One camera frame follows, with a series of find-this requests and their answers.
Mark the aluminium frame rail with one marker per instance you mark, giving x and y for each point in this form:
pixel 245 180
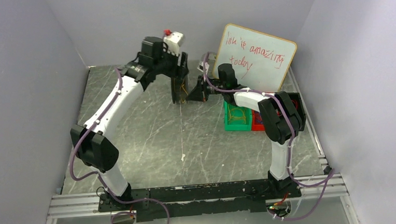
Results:
pixel 74 206

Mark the red plastic bin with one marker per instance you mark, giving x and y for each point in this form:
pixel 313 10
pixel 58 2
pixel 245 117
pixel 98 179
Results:
pixel 257 123

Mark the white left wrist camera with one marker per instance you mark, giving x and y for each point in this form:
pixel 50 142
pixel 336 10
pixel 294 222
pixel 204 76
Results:
pixel 173 40

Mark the dark grey perforated spool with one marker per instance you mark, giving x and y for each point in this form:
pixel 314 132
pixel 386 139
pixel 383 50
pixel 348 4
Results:
pixel 179 90

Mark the yellow framed whiteboard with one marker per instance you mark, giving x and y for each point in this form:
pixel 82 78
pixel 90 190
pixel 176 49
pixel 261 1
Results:
pixel 260 61

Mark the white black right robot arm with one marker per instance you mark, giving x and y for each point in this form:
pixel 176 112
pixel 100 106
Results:
pixel 282 117

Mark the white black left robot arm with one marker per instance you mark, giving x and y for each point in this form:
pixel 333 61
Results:
pixel 93 152

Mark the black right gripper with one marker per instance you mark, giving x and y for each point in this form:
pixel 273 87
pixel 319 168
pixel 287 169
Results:
pixel 204 91

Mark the green plastic bin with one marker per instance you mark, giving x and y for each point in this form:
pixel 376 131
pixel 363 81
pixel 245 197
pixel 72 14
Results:
pixel 237 118

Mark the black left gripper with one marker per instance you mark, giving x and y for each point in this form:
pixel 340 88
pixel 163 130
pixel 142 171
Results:
pixel 182 64

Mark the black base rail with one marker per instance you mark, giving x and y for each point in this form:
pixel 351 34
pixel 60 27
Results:
pixel 192 200

